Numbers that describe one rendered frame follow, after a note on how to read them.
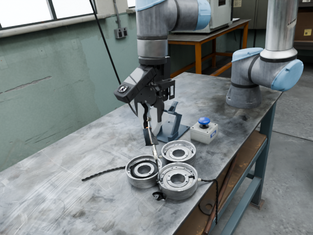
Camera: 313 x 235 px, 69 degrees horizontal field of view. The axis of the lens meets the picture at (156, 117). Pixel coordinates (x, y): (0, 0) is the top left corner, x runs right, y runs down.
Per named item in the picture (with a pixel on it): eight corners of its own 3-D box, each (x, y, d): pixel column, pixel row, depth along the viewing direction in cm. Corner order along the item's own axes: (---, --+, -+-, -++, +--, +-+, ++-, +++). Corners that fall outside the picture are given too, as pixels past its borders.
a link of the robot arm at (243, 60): (244, 73, 104) (247, 43, 97) (269, 80, 93) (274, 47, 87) (224, 80, 100) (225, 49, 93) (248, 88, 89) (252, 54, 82)
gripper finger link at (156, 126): (173, 132, 65) (170, 100, 62) (159, 139, 61) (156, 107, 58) (165, 129, 67) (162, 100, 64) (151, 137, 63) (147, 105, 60)
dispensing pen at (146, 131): (151, 177, 59) (139, 117, 63) (157, 176, 63) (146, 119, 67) (159, 176, 58) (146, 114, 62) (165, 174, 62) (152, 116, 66)
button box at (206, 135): (208, 145, 76) (208, 133, 74) (190, 139, 80) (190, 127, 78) (219, 133, 81) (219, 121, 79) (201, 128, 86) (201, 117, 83)
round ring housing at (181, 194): (159, 203, 57) (158, 192, 55) (159, 174, 66) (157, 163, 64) (201, 200, 57) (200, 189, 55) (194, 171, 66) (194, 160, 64)
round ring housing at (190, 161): (193, 148, 75) (193, 139, 73) (198, 170, 66) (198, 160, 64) (162, 151, 76) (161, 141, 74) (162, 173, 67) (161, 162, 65)
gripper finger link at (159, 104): (166, 121, 59) (163, 89, 56) (162, 123, 58) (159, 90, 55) (153, 119, 62) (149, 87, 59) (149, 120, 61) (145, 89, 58)
